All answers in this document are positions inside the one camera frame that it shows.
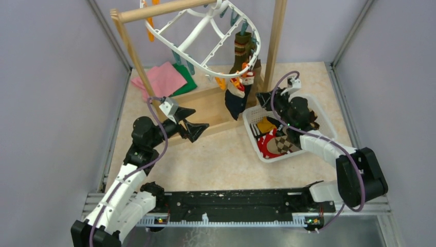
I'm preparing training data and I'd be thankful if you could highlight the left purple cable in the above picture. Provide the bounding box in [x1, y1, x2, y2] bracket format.
[89, 97, 169, 247]

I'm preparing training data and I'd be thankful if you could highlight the pink cloth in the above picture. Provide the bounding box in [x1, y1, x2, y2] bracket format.
[146, 62, 186, 97]

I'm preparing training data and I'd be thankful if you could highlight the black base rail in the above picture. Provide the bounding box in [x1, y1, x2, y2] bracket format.
[140, 182, 343, 232]

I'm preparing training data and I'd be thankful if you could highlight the purple cable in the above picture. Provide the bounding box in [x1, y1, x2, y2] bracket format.
[89, 97, 169, 247]
[270, 70, 366, 233]

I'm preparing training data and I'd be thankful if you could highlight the tan ribbed sock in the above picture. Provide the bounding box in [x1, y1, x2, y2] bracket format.
[247, 59, 262, 107]

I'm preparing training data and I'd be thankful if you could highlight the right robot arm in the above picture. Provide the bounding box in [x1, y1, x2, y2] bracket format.
[256, 89, 389, 212]

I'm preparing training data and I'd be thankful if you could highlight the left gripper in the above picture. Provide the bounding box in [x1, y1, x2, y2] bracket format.
[149, 107, 208, 148]

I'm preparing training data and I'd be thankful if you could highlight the white plastic laundry basket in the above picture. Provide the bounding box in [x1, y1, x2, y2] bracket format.
[242, 93, 338, 163]

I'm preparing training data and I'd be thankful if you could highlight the white oval clip hanger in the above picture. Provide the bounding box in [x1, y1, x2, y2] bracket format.
[144, 1, 261, 89]

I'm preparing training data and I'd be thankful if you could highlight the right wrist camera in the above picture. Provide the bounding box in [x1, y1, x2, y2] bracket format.
[280, 76, 302, 97]

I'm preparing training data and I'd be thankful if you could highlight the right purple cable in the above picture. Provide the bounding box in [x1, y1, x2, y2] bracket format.
[270, 70, 366, 233]

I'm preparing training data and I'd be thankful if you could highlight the mustard yellow sock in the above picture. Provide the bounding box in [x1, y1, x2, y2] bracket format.
[256, 117, 277, 134]

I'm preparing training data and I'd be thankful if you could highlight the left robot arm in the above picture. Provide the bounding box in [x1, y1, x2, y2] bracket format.
[70, 107, 209, 246]

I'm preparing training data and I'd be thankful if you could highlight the red white striped sock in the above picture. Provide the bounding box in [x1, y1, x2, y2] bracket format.
[257, 134, 281, 159]

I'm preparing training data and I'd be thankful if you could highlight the navy blue sock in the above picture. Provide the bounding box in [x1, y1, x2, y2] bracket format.
[240, 71, 255, 113]

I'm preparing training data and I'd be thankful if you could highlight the wooden hanger rack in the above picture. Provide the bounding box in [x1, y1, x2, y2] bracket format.
[110, 0, 288, 140]

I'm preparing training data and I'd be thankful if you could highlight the green cloth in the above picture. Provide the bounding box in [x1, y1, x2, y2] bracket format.
[171, 63, 197, 97]

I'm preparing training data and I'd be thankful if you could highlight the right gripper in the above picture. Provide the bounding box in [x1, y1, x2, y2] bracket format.
[256, 87, 294, 128]

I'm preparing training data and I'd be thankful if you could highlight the olive striped sock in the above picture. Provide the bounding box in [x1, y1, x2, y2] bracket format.
[229, 31, 257, 74]

